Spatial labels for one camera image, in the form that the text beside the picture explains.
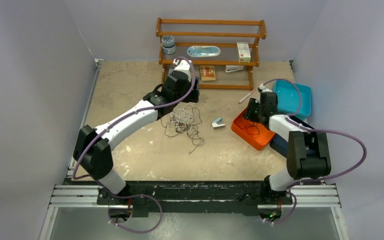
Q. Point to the white blue jar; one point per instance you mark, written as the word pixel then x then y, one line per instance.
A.
pixel 168 44

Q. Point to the dark blue tray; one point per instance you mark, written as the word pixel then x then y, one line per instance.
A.
pixel 279 144

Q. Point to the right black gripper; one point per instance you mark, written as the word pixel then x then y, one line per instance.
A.
pixel 248 115

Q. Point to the blue oval blister pack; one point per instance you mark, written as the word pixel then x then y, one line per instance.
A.
pixel 203 51

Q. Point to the light blue tray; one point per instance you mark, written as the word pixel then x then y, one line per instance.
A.
pixel 288 99

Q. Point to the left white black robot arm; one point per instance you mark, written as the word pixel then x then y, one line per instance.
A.
pixel 94 146

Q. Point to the orange tray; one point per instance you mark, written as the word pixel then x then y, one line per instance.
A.
pixel 255 134

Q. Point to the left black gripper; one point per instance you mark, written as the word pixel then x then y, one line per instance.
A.
pixel 193 97

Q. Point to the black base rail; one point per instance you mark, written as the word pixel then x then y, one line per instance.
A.
pixel 248 198

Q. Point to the wooden shelf rack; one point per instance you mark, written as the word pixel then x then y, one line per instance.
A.
pixel 216 43

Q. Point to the white orange pen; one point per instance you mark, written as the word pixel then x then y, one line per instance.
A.
pixel 243 99

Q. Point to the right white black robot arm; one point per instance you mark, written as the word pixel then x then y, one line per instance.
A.
pixel 307 155

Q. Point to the orange snack packet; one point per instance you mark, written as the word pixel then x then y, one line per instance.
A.
pixel 207 73

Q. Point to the white red small box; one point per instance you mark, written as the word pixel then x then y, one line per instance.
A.
pixel 243 52

